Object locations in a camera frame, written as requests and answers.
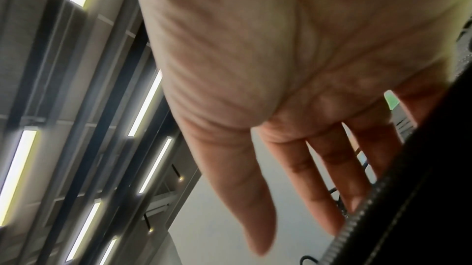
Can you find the person's right hand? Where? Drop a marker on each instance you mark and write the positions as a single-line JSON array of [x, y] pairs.
[[280, 54]]

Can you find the rows of ceiling strip lights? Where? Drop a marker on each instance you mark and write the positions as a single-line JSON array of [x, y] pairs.
[[147, 103]]

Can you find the black pendant spotlight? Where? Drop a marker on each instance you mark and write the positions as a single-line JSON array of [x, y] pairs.
[[177, 173], [148, 224]]

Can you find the black zippered bag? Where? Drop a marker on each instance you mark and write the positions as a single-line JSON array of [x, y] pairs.
[[424, 185]]

